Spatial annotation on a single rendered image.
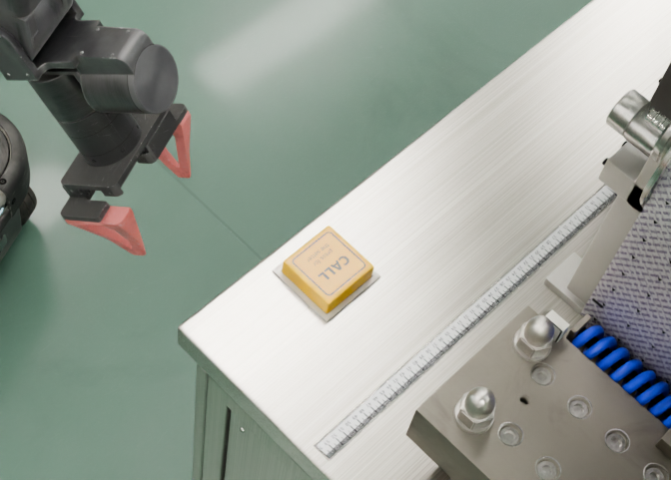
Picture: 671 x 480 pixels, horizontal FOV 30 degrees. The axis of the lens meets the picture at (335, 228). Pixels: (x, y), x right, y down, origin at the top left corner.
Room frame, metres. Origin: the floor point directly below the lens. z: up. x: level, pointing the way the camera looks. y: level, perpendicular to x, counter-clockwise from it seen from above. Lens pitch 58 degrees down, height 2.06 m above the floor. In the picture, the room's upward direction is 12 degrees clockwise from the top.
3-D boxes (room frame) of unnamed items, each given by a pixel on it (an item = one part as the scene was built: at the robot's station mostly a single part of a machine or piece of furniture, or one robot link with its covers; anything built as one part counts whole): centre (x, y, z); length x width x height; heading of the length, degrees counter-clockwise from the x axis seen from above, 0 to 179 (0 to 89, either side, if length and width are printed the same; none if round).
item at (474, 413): (0.49, -0.16, 1.05); 0.04 x 0.04 x 0.04
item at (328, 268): (0.67, 0.00, 0.91); 0.07 x 0.07 x 0.02; 55
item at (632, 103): (0.75, -0.24, 1.18); 0.04 x 0.02 x 0.04; 145
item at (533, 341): (0.57, -0.20, 1.05); 0.04 x 0.04 x 0.04
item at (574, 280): (0.72, -0.27, 1.05); 0.06 x 0.05 x 0.31; 55
